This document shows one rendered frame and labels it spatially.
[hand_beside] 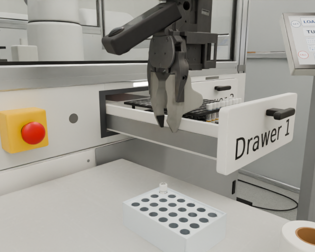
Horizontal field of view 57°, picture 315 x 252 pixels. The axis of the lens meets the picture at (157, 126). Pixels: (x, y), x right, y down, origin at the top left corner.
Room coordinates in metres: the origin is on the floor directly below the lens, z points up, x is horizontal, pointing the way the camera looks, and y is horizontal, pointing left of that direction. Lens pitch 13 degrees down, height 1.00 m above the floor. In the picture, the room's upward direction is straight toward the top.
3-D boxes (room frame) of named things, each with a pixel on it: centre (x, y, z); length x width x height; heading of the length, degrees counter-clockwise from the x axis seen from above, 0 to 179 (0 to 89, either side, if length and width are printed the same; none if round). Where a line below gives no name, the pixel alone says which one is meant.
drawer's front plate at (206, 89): (0.99, -0.19, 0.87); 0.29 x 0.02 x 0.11; 136
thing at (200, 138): (0.69, -0.05, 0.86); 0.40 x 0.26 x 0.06; 46
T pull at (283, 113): (0.53, -0.22, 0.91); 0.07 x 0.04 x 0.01; 136
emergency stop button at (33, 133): (0.50, 0.22, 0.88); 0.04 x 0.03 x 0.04; 136
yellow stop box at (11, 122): (0.52, 0.24, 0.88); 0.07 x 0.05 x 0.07; 136
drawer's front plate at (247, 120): (0.55, -0.20, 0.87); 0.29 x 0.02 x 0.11; 136
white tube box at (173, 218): (0.37, -0.02, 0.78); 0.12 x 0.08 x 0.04; 44
